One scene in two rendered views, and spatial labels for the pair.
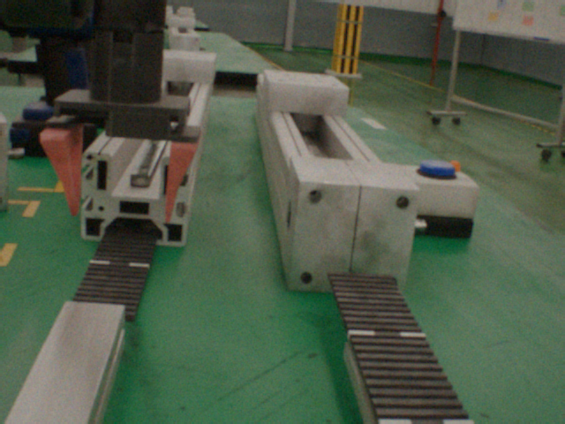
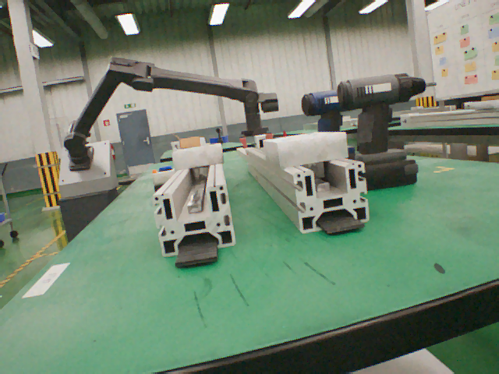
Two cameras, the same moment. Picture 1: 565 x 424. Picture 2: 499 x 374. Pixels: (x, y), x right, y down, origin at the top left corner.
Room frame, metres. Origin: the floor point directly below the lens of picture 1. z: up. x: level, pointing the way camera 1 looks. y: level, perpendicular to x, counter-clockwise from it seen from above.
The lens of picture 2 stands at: (1.88, 0.12, 0.93)
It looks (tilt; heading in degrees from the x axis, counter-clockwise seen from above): 9 degrees down; 182
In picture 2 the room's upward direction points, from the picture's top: 9 degrees counter-clockwise
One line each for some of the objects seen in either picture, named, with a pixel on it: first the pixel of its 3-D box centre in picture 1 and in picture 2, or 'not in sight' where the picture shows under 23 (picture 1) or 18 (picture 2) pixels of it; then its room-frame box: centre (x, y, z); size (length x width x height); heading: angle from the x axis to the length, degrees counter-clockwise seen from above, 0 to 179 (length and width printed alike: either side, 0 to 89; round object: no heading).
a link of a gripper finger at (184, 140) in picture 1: (154, 164); (249, 143); (0.54, 0.11, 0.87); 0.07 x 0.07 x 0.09; 5
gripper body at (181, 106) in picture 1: (126, 75); (253, 124); (0.54, 0.13, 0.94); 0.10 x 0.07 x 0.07; 95
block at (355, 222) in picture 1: (358, 224); not in sight; (0.58, -0.07, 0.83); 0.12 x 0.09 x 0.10; 96
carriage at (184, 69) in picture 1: (184, 72); (302, 155); (1.26, 0.20, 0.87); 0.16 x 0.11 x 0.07; 6
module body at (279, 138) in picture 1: (297, 132); (203, 181); (1.03, -0.01, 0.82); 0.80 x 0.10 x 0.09; 6
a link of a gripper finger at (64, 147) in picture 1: (92, 160); (263, 142); (0.54, 0.16, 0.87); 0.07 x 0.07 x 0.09; 5
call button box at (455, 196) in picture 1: (425, 198); (169, 178); (0.76, -0.16, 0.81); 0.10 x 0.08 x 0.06; 96
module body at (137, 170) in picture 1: (170, 124); (280, 168); (1.01, 0.18, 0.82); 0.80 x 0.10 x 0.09; 6
